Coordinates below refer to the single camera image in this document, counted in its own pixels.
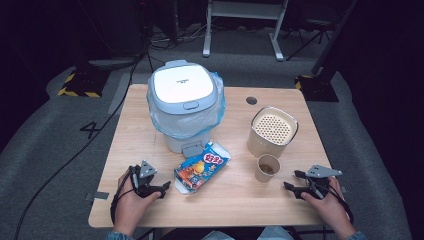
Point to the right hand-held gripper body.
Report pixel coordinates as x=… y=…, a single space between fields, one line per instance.
x=321 y=171

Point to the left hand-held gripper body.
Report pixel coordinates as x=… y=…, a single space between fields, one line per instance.
x=146 y=170

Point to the person's left hand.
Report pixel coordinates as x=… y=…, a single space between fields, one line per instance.
x=131 y=208

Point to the person's right hand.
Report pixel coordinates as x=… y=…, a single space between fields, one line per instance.
x=328 y=208

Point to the brown paper cup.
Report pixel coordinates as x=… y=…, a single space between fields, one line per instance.
x=266 y=168

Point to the colourful snack box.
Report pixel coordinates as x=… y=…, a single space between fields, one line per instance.
x=200 y=170

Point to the person's light trousers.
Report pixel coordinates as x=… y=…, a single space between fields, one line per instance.
x=273 y=234

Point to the beige perforated speaker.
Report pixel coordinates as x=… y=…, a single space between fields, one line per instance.
x=273 y=128

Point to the small grey tape piece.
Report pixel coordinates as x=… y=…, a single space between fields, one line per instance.
x=100 y=195

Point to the blue plastic bin liner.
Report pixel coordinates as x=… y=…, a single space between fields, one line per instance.
x=186 y=121

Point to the grey floor tape strip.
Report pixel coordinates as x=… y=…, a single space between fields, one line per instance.
x=120 y=93

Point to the black stand with striped base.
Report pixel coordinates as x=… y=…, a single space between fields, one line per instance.
x=85 y=83
x=320 y=88

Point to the white pedal trash bin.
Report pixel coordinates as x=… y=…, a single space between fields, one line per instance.
x=181 y=83

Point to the black tripod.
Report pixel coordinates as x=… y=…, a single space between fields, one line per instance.
x=311 y=36

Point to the white metal desk frame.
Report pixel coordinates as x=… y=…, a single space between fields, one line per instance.
x=245 y=10

